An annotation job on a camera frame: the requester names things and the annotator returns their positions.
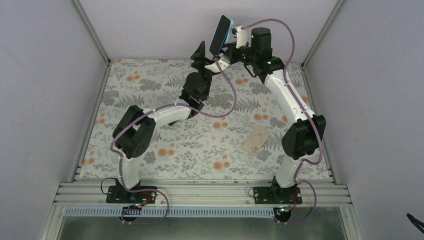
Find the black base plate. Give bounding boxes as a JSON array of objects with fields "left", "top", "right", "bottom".
[
  {"left": 253, "top": 185, "right": 303, "bottom": 205},
  {"left": 105, "top": 185, "right": 157, "bottom": 205}
]

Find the beige phone case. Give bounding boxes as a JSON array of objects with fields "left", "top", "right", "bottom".
[{"left": 242, "top": 125, "right": 271, "bottom": 155}]

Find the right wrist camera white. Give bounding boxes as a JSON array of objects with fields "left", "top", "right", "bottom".
[{"left": 231, "top": 25, "right": 249, "bottom": 49}]

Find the black phone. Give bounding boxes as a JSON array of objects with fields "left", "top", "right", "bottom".
[{"left": 168, "top": 120, "right": 181, "bottom": 126}]

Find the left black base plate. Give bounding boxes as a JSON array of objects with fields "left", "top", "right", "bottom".
[{"left": 105, "top": 185, "right": 157, "bottom": 205}]

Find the aluminium rail frame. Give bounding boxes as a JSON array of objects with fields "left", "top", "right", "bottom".
[{"left": 53, "top": 180, "right": 352, "bottom": 218}]

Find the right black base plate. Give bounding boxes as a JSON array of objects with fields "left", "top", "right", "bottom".
[{"left": 253, "top": 185, "right": 303, "bottom": 205}]

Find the floral table mat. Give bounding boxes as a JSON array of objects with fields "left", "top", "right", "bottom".
[{"left": 79, "top": 58, "right": 334, "bottom": 181}]

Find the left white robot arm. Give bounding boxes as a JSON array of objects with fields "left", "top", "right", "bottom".
[{"left": 112, "top": 41, "right": 215, "bottom": 203}]

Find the black object at corner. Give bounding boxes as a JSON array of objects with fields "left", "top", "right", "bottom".
[{"left": 406, "top": 213, "right": 424, "bottom": 233}]

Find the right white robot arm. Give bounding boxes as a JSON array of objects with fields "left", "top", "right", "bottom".
[{"left": 225, "top": 26, "right": 327, "bottom": 204}]

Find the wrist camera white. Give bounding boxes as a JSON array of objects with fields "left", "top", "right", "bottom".
[
  {"left": 204, "top": 57, "right": 230, "bottom": 74},
  {"left": 231, "top": 25, "right": 249, "bottom": 49}
]

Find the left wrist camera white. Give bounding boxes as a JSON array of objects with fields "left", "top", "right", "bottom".
[{"left": 204, "top": 57, "right": 230, "bottom": 74}]

